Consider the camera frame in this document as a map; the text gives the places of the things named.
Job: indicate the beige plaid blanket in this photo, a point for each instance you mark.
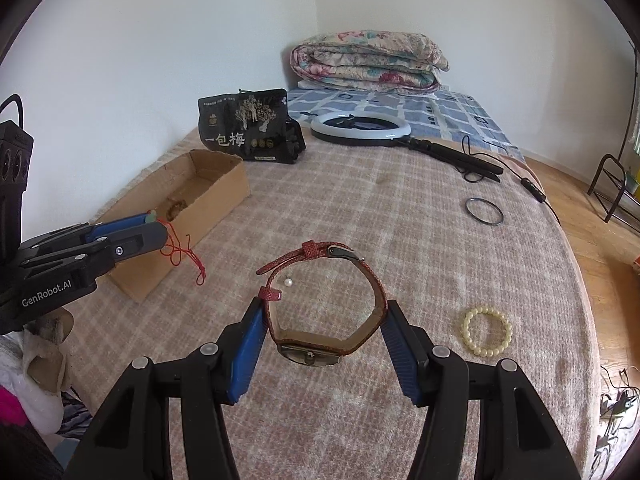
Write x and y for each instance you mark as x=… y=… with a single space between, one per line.
x=380 y=220

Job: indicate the black printed snack bag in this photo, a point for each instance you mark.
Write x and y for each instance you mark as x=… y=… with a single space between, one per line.
x=240 y=130

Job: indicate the pink cloth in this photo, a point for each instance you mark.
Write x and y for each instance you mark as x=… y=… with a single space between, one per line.
x=10 y=407

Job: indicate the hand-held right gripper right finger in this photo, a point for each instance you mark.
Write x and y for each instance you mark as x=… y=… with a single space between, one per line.
x=401 y=351

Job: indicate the black metal rack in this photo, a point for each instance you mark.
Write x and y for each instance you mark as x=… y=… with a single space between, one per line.
x=596 y=180

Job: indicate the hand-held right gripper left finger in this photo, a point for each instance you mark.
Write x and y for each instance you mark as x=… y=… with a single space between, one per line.
x=247 y=355

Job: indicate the thin black bangle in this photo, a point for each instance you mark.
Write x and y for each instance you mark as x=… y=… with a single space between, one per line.
x=468 y=209

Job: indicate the blue patterned bed sheet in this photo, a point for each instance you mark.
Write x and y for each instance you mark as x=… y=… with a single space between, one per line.
x=450 y=115

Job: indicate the beige crumpled cloth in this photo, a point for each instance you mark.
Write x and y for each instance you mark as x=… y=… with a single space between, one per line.
x=47 y=355

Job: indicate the cardboard box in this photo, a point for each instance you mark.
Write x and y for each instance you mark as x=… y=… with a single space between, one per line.
x=215 y=196

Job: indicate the striped grey cloth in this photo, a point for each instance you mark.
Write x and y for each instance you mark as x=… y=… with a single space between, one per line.
x=75 y=412

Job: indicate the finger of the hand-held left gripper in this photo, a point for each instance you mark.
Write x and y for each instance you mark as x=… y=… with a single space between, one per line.
x=120 y=224
x=132 y=246

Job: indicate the folded floral quilt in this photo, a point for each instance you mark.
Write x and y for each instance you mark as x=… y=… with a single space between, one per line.
x=365 y=57

